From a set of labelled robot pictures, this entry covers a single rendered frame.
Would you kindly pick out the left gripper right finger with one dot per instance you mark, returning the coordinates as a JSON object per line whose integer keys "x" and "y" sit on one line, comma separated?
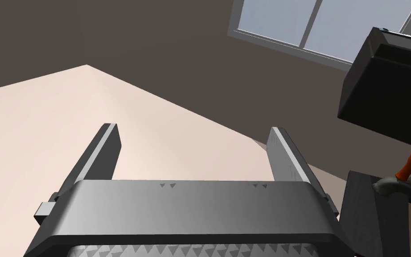
{"x": 286, "y": 160}

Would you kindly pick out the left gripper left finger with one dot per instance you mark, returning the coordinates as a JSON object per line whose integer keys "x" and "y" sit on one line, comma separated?
{"x": 98, "y": 157}

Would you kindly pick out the black box appliance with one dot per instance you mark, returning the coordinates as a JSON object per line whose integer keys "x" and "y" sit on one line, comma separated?
{"x": 383, "y": 85}

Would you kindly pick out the white framed window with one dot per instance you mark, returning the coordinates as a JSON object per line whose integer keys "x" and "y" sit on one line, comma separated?
{"x": 325, "y": 28}

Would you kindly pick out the dark grey table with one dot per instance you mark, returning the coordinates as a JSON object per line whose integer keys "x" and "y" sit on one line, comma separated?
{"x": 366, "y": 217}

